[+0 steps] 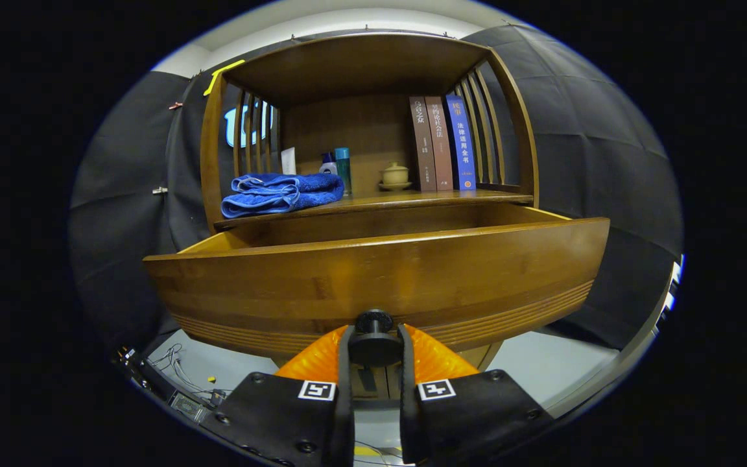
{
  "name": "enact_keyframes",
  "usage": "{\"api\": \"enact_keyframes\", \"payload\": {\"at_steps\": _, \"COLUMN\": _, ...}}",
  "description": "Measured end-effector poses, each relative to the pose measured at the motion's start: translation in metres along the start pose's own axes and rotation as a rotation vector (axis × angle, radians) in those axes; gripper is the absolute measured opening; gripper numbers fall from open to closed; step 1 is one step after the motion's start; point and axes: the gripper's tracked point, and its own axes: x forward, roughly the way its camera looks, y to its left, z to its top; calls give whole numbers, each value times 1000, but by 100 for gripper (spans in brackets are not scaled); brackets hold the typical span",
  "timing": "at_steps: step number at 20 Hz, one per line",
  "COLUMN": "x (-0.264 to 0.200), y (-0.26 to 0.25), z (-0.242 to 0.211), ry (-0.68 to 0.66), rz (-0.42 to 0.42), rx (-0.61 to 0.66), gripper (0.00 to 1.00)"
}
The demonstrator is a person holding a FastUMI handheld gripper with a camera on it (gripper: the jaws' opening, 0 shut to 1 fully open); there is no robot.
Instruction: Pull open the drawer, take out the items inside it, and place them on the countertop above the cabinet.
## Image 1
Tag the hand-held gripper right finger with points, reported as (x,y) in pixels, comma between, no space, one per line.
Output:
(407,415)

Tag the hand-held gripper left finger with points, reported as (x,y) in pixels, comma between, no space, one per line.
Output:
(346,415)

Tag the wooden countertop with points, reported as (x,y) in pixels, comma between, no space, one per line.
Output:
(399,198)

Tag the wooden cabinet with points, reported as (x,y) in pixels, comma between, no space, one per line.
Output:
(360,130)

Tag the grey vented box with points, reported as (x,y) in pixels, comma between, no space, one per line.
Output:
(189,407)

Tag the blue towel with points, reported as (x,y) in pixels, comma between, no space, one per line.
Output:
(283,194)

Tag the beige lidded tea cup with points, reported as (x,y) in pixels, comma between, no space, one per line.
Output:
(395,176)

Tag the teal bottle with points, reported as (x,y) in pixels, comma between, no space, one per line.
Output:
(343,170)

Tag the white bottle with blue cap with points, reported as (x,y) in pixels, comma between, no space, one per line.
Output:
(328,167)

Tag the white tube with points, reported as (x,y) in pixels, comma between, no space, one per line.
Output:
(288,162)

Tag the dark brown book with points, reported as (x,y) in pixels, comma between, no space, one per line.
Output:
(421,143)

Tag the reddish brown book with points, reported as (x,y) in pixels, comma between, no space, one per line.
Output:
(439,143)

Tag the blue book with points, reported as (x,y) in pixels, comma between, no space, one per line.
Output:
(462,143)

